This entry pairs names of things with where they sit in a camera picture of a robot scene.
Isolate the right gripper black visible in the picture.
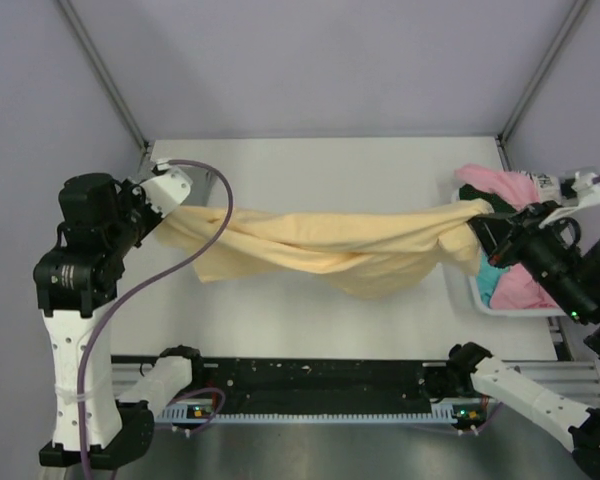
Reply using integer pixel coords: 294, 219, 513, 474
464, 196, 593, 321

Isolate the yellow t shirt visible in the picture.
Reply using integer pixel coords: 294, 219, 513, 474
157, 197, 494, 301

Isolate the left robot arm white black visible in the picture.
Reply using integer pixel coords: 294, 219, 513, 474
33, 167, 207, 475

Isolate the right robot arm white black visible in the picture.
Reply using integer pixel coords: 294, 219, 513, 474
446, 202, 600, 479

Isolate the dark green t shirt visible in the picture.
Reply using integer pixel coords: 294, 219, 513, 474
458, 184, 517, 213

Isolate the teal t shirt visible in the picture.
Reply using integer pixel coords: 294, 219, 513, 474
476, 257, 507, 307

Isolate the white printed t shirt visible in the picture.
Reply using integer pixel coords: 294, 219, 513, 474
521, 171, 563, 204

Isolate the pink t shirt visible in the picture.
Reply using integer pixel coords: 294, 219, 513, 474
454, 164, 558, 310

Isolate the white laundry basket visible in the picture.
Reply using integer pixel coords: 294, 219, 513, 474
442, 189, 571, 317

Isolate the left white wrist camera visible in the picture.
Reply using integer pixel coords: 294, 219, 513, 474
140, 159, 193, 218

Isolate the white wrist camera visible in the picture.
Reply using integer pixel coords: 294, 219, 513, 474
140, 159, 193, 218
545, 171, 600, 223

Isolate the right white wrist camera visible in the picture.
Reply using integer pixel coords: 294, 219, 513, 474
545, 171, 600, 223

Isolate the aluminium front rail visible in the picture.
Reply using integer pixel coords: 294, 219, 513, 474
110, 355, 600, 401

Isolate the left aluminium corner post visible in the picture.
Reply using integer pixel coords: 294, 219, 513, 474
53, 0, 150, 152

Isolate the aluminium corner post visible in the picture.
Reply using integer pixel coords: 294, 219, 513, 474
53, 0, 150, 152
498, 0, 594, 147

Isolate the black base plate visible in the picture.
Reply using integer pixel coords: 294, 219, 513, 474
179, 355, 481, 414

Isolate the white slotted cable duct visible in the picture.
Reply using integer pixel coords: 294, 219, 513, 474
155, 403, 486, 426

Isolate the right aluminium corner post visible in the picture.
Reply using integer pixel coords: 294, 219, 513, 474
498, 0, 594, 147

